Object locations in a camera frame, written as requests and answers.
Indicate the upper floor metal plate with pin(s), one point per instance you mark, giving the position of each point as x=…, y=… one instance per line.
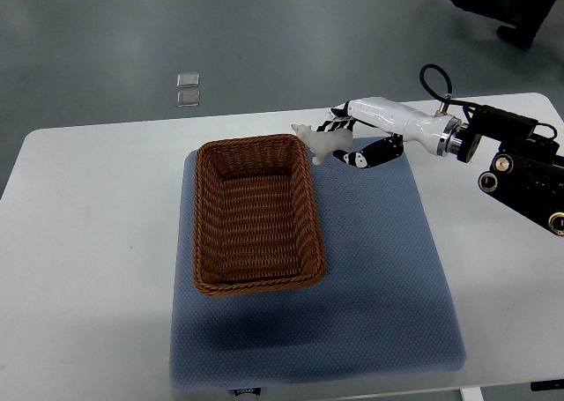
x=188, y=79

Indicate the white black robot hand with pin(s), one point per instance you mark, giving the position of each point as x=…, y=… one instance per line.
x=439, y=134

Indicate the blue textured mat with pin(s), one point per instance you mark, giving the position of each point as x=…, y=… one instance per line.
x=383, y=306

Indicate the floor metal plate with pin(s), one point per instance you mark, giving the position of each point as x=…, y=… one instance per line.
x=188, y=98
x=188, y=79

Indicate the white bear figurine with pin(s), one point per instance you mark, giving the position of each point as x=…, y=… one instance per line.
x=322, y=143

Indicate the brown wicker basket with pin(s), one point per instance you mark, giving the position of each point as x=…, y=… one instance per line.
x=256, y=227

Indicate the black table control panel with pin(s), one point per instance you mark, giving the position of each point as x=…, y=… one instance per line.
x=547, y=385

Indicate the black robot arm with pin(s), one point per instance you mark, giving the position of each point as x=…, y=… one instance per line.
x=526, y=173

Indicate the lower floor metal plate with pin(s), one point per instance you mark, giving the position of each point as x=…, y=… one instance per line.
x=188, y=98

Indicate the label tag on mat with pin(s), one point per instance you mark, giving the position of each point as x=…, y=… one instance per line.
x=248, y=394

